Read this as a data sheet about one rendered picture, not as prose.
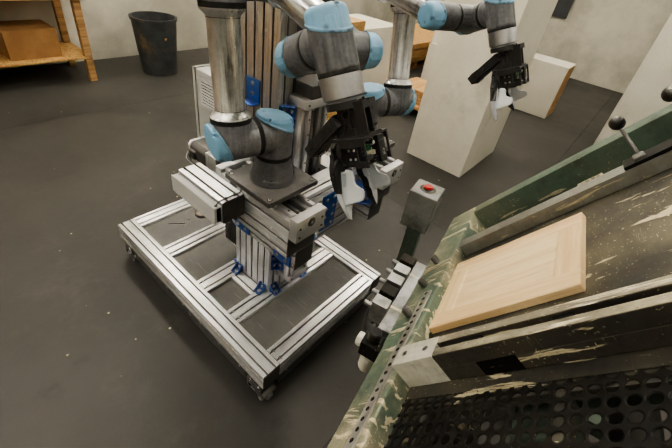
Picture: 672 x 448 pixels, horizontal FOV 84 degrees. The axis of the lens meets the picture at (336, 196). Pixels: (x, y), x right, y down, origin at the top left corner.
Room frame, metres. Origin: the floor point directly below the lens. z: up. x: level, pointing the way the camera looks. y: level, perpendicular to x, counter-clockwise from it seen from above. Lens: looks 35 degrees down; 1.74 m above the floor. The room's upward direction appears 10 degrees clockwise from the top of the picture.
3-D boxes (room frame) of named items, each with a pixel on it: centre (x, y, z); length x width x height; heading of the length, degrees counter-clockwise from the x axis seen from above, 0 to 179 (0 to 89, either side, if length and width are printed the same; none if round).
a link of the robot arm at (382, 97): (1.46, -0.07, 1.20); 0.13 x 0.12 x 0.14; 119
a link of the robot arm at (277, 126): (1.05, 0.23, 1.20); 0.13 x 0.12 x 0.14; 131
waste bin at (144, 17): (4.61, 2.49, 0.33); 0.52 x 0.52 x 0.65
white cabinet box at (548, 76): (5.64, -2.65, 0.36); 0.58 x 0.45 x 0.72; 55
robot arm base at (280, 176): (1.06, 0.22, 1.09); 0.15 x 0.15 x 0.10
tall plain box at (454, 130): (3.69, -1.15, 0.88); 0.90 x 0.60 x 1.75; 145
